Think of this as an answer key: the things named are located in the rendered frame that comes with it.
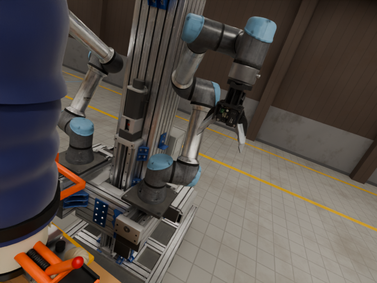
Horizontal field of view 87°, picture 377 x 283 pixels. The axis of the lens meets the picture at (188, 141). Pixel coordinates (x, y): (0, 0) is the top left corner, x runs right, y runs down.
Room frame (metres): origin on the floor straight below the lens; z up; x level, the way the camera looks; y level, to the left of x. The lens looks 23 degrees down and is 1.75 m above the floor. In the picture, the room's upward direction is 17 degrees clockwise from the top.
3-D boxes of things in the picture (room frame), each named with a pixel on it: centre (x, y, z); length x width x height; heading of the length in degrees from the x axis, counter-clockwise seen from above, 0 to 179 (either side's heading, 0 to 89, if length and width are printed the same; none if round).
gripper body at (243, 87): (0.58, -0.09, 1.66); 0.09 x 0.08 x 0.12; 166
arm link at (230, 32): (0.68, -0.05, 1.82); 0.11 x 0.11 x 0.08; 12
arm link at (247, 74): (0.59, -0.09, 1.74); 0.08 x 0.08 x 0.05
